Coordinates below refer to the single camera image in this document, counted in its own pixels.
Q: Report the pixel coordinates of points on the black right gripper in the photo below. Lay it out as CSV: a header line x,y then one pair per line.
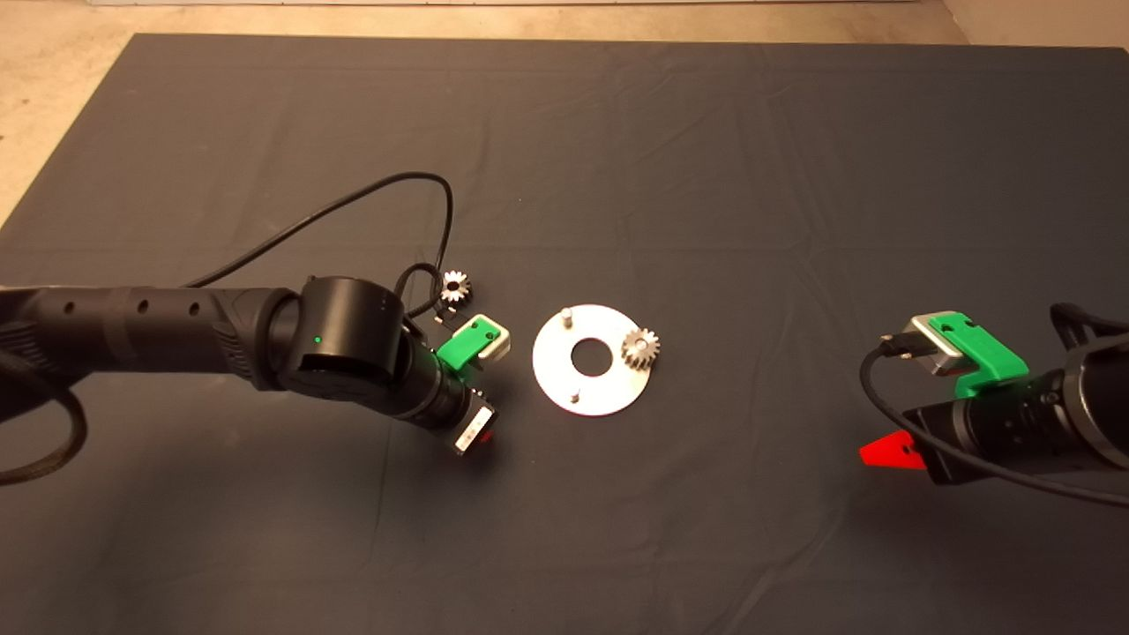
x,y
997,432

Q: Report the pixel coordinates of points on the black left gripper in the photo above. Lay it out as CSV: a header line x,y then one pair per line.
x,y
432,397

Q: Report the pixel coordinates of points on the small steel planetary gear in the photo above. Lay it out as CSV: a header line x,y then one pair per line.
x,y
464,291
633,357

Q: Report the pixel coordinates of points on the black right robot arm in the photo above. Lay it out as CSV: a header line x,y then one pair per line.
x,y
1102,406

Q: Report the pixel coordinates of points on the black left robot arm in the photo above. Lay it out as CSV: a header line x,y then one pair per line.
x,y
132,326

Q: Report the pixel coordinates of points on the round metal carrier plate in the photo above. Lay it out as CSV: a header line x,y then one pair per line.
x,y
551,379

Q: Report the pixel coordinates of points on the dark grey table cloth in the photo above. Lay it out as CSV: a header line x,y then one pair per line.
x,y
706,132

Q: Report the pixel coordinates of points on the left silver camera box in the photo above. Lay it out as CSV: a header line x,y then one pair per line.
x,y
500,348

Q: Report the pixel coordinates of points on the silver camera box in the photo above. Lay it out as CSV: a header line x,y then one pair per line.
x,y
500,348
935,353

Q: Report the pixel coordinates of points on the left green camera mount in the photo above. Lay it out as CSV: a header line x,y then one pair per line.
x,y
463,348

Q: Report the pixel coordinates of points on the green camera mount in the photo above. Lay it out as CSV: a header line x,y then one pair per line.
x,y
463,348
988,357

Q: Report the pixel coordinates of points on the right silver camera box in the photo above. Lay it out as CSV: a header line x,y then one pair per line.
x,y
935,353

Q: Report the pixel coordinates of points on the right green camera mount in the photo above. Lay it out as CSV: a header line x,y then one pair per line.
x,y
988,357

